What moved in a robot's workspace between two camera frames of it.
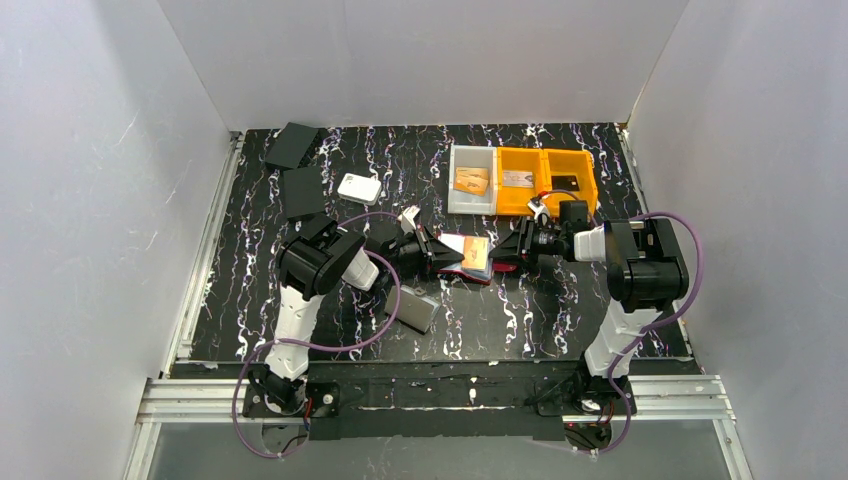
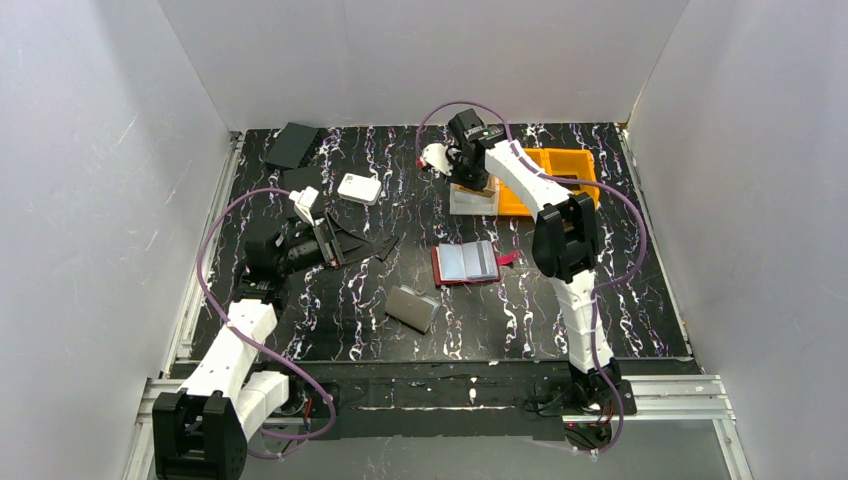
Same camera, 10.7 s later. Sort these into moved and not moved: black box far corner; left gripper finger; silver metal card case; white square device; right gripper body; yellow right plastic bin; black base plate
Moved: right gripper body; left gripper finger
Not moved: black base plate; black box far corner; white square device; silver metal card case; yellow right plastic bin
